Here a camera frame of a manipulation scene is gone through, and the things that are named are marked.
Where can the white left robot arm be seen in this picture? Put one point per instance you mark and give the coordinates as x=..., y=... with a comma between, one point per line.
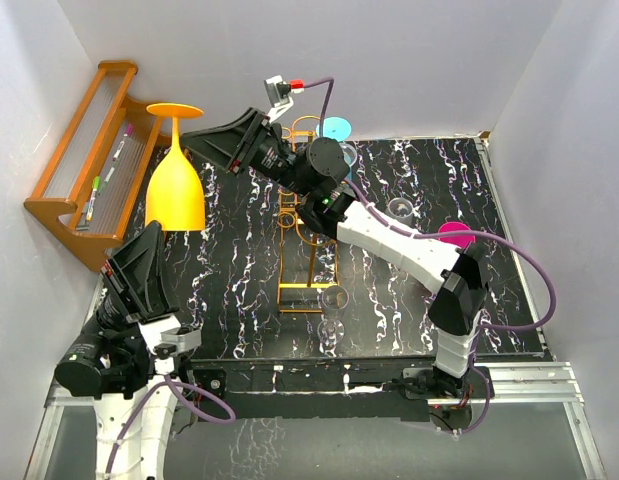
x=112, y=360

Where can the wooden stepped shelf rack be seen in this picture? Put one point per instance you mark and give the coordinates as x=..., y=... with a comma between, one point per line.
x=85, y=150

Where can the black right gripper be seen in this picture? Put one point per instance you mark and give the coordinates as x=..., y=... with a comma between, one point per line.
x=233, y=147

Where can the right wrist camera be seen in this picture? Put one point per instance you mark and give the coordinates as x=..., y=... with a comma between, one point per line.
x=280, y=93

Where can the clear flute glass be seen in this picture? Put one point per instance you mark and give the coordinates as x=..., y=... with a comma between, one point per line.
x=350, y=153

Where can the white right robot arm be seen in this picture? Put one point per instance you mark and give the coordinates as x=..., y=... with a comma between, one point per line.
x=330, y=205

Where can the aluminium frame rail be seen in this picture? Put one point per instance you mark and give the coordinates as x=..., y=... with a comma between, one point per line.
x=534, y=426

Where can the blue plastic wine glass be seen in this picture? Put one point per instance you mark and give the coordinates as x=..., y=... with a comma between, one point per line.
x=336, y=128

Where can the clear wine glass front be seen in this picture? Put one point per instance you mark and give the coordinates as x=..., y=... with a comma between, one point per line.
x=334, y=301

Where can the green cap marker pen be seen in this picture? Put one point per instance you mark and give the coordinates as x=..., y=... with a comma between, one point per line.
x=92, y=199

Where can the gold wire glass rack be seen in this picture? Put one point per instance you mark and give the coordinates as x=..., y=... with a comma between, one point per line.
x=308, y=262

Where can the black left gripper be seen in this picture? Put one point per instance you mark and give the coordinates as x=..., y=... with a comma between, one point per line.
x=138, y=276

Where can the pink cap marker pen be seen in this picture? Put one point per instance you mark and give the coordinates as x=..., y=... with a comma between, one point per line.
x=127, y=133

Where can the orange plastic wine glass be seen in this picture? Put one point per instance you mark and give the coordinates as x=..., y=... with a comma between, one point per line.
x=175, y=196

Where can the grey clear wine glass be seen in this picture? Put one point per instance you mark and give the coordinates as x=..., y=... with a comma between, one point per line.
x=402, y=210

